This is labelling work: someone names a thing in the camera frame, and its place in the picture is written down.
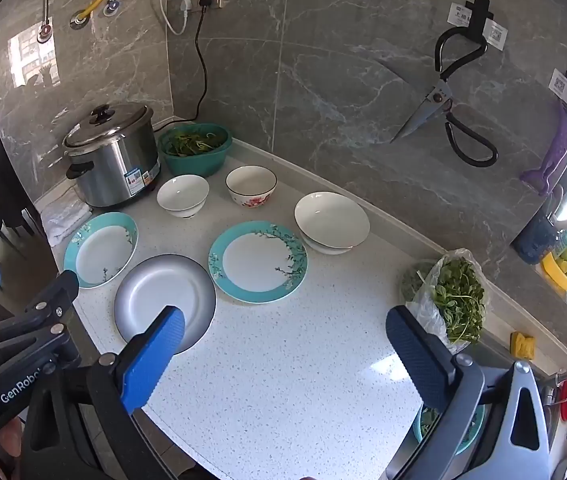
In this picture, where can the small plain white bowl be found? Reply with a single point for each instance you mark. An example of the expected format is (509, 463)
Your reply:
(183, 195)

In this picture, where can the stainless steel rice cooker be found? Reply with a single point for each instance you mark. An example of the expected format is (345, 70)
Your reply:
(113, 165)

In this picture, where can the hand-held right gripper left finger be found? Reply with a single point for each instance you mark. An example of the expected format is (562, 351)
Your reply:
(156, 355)

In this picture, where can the yellow sponge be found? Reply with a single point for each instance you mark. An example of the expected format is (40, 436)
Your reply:
(522, 345)

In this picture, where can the dark hanging jacket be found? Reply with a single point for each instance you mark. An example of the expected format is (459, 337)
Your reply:
(3, 175)

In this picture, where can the clear bag of leafy greens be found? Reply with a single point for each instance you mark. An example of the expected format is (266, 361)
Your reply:
(458, 300)

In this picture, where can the purple hanging cloth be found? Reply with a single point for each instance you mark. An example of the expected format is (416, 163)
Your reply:
(561, 145)

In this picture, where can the white bowl with red flowers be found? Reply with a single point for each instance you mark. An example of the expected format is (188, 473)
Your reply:
(251, 185)

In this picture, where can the round wall pipe flange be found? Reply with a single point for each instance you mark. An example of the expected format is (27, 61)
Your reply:
(78, 19)
(43, 31)
(112, 7)

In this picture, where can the black wall hook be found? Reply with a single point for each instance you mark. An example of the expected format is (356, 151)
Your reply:
(478, 15)

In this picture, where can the teal floral rim plate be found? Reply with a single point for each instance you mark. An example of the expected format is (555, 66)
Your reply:
(103, 255)
(258, 265)

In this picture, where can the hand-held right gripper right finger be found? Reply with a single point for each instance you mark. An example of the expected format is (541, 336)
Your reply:
(418, 360)

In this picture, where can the large shallow white bowl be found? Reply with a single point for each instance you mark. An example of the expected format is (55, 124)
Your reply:
(331, 220)

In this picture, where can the folded white towel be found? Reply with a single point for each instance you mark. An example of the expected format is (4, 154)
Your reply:
(61, 220)

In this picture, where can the dark blue container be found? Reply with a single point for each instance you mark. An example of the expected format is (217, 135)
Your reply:
(538, 240)

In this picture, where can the grey rim white plate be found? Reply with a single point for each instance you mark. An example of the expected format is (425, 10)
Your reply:
(158, 290)

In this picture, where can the yellow bowl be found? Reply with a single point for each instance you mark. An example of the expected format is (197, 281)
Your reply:
(553, 271)

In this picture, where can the green plastic basin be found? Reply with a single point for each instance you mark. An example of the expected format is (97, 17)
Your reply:
(198, 164)

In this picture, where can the leafy green vegetables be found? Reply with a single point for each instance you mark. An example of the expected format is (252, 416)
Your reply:
(193, 142)

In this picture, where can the white wall label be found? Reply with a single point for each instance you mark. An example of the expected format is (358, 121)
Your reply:
(563, 85)
(494, 35)
(459, 14)

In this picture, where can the teal bowl with greens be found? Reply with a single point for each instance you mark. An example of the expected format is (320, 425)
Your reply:
(421, 427)

